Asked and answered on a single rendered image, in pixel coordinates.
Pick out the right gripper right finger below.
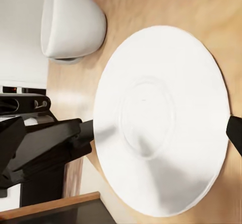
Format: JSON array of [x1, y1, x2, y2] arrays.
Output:
[[226, 116, 242, 156]]

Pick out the saucer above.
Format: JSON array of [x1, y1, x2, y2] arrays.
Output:
[[93, 25, 230, 217]]

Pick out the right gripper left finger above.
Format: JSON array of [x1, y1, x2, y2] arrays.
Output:
[[0, 116, 27, 176]]

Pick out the coffee cup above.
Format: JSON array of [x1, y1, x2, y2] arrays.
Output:
[[41, 0, 106, 65]]

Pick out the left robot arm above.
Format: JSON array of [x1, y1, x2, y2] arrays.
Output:
[[0, 93, 94, 190]]

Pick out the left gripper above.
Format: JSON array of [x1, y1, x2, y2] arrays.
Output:
[[2, 119, 94, 185]]

